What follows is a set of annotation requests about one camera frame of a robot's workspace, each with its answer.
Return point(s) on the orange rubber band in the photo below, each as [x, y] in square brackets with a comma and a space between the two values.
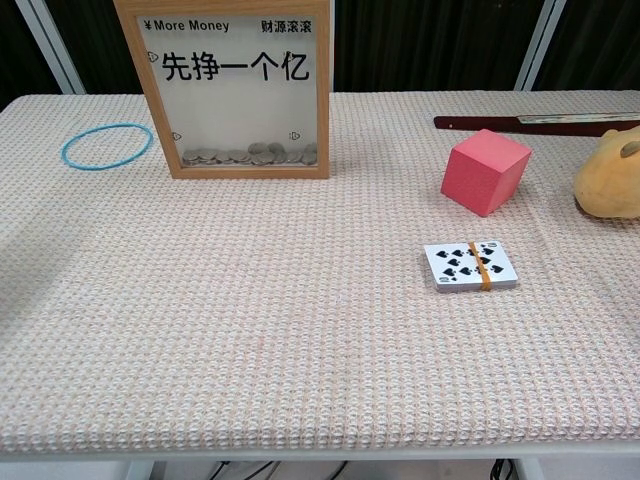
[480, 267]

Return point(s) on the yellow plush toy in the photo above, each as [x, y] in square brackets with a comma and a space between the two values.
[610, 185]

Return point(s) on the playing card deck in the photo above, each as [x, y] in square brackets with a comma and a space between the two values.
[450, 267]

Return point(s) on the black pleated curtain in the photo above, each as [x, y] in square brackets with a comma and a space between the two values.
[425, 45]
[20, 50]
[600, 45]
[100, 45]

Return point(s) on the beige woven tablecloth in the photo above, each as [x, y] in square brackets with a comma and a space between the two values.
[300, 350]

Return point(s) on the wooden coin bank frame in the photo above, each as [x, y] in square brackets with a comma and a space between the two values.
[320, 100]

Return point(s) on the white frame post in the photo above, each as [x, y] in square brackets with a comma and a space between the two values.
[57, 45]
[542, 45]

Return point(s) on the red foam cube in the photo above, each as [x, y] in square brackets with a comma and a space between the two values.
[480, 175]

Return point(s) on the dark red folded fan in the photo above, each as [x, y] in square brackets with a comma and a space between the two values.
[475, 123]

